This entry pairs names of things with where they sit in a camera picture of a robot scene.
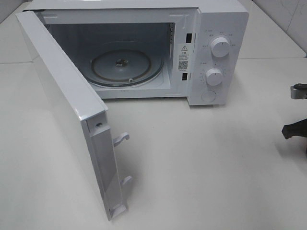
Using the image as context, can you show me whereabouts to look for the white microwave oven body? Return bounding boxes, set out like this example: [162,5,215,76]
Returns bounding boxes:
[22,0,249,105]

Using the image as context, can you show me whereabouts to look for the round white door button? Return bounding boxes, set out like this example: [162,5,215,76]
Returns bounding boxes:
[201,91,216,104]

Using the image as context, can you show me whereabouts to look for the lower white round knob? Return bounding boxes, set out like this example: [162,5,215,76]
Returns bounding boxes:
[205,68,224,86]

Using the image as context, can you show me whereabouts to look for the upper white round knob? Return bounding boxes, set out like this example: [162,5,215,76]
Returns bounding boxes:
[210,35,230,58]

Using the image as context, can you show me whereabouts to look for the white round knob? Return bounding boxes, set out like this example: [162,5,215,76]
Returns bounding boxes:
[210,35,230,58]
[205,68,224,86]

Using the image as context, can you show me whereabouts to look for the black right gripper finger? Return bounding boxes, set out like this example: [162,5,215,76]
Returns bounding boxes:
[282,120,307,139]
[290,83,307,99]

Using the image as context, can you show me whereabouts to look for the white warning label sticker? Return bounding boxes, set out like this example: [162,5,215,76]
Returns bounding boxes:
[177,43,193,71]

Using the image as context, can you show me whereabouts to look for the white microwave door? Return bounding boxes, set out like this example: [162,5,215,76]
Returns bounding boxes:
[16,11,131,219]

